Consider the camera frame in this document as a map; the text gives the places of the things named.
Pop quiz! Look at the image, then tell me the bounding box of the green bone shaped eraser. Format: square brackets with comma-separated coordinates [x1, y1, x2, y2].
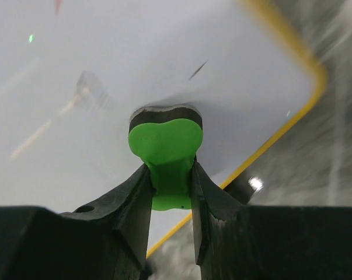
[128, 104, 203, 211]

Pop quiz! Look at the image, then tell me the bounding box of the yellow framed whiteboard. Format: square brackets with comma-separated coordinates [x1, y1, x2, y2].
[0, 1, 327, 265]

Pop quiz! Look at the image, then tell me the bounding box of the black right whiteboard foot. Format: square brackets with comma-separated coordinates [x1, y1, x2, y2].
[224, 170, 255, 205]

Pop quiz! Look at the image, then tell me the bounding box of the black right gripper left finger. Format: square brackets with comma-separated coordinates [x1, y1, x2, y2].
[0, 166, 152, 279]

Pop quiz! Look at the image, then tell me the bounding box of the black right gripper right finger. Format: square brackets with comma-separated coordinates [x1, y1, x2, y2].
[191, 163, 352, 279]

